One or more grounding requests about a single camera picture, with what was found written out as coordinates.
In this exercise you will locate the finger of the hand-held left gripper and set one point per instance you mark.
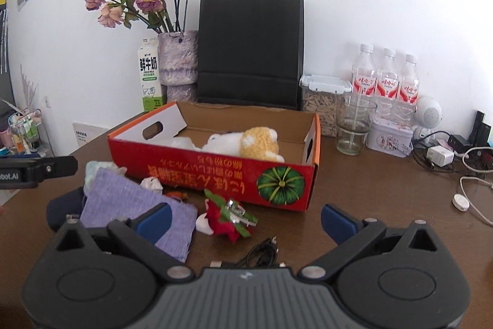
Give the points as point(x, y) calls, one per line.
point(54, 168)

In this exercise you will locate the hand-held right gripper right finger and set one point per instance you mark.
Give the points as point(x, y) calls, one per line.
point(337, 223)

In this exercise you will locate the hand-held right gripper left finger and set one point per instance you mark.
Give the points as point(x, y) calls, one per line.
point(156, 223)

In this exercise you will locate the dark navy pouch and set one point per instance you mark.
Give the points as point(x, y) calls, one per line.
point(63, 209)

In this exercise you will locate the purple knitted cloth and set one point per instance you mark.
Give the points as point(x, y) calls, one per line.
point(115, 198)

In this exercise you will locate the red artificial rose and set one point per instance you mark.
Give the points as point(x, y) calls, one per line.
point(222, 224)

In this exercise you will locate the red cardboard box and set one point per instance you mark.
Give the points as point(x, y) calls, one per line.
point(215, 169)

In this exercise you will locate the clear seed container white lid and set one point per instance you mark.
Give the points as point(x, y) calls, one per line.
point(317, 105)

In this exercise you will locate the small orange dried husk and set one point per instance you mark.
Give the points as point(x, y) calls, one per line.
point(177, 195)

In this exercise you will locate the small crumpled white tissue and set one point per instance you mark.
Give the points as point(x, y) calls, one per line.
point(151, 183)

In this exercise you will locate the white flat box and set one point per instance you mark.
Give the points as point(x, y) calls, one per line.
point(85, 134)

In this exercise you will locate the clear glass cup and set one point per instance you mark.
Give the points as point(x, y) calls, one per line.
point(350, 144)

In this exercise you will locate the dried lavender sprig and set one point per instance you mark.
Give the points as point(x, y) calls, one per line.
point(29, 90)

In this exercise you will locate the floral tin box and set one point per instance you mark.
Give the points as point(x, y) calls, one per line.
point(389, 140)

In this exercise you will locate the white and yellow plush toy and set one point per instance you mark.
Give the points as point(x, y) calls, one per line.
point(258, 144)

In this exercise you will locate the white charger plug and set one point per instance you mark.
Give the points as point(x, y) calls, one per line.
point(441, 155)

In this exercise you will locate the white green milk carton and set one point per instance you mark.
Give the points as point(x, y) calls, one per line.
point(148, 82)

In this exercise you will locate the white round speaker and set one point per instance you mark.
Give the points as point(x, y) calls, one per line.
point(427, 113)

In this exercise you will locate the black power adapter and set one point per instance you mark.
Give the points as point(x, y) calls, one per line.
point(457, 141)

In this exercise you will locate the purple white textured vase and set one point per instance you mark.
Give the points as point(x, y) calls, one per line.
point(177, 55)

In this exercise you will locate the black upright device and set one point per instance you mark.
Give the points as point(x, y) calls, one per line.
point(479, 128)

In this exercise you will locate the black paper bag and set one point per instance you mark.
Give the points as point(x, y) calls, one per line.
point(250, 43)

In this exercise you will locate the black wall board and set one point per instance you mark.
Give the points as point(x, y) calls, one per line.
point(3, 36)

